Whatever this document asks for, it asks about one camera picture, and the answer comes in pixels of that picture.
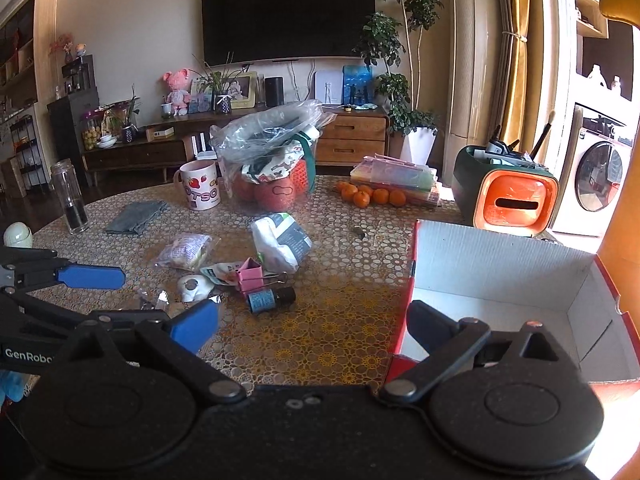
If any small dark bottle blue label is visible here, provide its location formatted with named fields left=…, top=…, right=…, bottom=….
left=246, top=286, right=297, bottom=316

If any black shelf cabinet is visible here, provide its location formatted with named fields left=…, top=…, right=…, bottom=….
left=47, top=55, right=101, bottom=186

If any black metal rack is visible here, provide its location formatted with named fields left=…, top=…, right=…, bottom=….
left=10, top=115, right=51, bottom=191

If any flat clear plastic box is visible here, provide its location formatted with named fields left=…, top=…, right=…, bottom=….
left=350, top=155, right=443, bottom=207

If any small plant in dark pot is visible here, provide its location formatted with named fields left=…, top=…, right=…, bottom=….
left=107, top=85, right=143, bottom=143

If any printed fabric bag green ribbon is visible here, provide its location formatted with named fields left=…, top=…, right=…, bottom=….
left=242, top=135, right=318, bottom=186

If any grass plant in dark vase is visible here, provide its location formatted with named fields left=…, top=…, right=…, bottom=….
left=192, top=52, right=251, bottom=115

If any black speaker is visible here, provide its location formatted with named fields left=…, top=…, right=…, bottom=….
left=264, top=76, right=285, bottom=108

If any clear plastic bag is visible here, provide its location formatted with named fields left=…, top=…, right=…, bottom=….
left=209, top=100, right=338, bottom=163

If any green and orange desktop bin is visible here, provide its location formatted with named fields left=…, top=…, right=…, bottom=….
left=452, top=144, right=560, bottom=237

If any glass bottle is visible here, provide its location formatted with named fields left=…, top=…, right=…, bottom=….
left=50, top=158, right=90, bottom=235

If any large photo frame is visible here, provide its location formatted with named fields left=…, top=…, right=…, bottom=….
left=227, top=71, right=258, bottom=109

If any washing machine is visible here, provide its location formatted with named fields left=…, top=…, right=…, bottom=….
left=552, top=102, right=640, bottom=238

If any pink plush doll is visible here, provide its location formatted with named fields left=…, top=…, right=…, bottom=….
left=161, top=67, right=193, bottom=116

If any white standing air conditioner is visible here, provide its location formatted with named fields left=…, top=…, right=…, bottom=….
left=447, top=0, right=507, bottom=161

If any grey cloth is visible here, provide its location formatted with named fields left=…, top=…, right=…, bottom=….
left=105, top=201, right=168, bottom=236

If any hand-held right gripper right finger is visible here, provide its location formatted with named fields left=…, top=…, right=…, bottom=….
left=380, top=300, right=558, bottom=403

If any dark wooden television cabinet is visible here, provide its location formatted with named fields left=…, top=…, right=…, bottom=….
left=82, top=110, right=261, bottom=186

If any pink strawberry print mug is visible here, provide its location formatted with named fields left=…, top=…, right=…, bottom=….
left=172, top=160, right=221, bottom=211

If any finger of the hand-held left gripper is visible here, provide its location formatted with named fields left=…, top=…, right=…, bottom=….
left=0, top=289, right=101, bottom=341
left=0, top=247, right=126, bottom=293

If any white and green plastic bag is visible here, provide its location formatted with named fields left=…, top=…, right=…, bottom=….
left=250, top=212, right=313, bottom=275

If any red and white cardboard box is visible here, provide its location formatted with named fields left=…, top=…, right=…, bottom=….
left=387, top=219, right=640, bottom=386

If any crumpled foil wrapper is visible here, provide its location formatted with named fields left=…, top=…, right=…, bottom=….
left=137, top=290, right=173, bottom=311

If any pink binder clip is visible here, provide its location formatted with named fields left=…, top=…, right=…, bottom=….
left=235, top=257, right=290, bottom=293

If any blue picture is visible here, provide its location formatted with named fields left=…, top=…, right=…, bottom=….
left=342, top=65, right=373, bottom=106

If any white round tape roll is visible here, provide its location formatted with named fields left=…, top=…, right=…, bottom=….
left=177, top=275, right=213, bottom=303

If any potted tree white pot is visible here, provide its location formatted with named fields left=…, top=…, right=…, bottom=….
left=352, top=0, right=443, bottom=167

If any white sausage snack packet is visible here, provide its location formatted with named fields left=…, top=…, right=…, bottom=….
left=200, top=261, right=241, bottom=286

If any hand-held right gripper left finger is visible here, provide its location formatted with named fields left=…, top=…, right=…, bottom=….
left=65, top=301, right=249, bottom=406

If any small photo frame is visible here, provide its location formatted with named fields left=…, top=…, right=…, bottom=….
left=190, top=80, right=216, bottom=111

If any light wooden drawer cabinet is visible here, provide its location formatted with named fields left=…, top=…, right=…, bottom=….
left=315, top=105, right=390, bottom=166

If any black television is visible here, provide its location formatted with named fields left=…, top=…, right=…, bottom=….
left=201, top=0, right=376, bottom=67

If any golden curtain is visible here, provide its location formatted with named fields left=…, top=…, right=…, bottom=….
left=500, top=0, right=532, bottom=146

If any white router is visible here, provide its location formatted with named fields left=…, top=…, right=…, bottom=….
left=192, top=131, right=218, bottom=161

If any white framed picture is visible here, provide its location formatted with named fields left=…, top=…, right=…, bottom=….
left=315, top=70, right=346, bottom=106

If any clear bun snack packet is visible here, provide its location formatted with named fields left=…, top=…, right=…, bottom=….
left=152, top=232, right=221, bottom=273

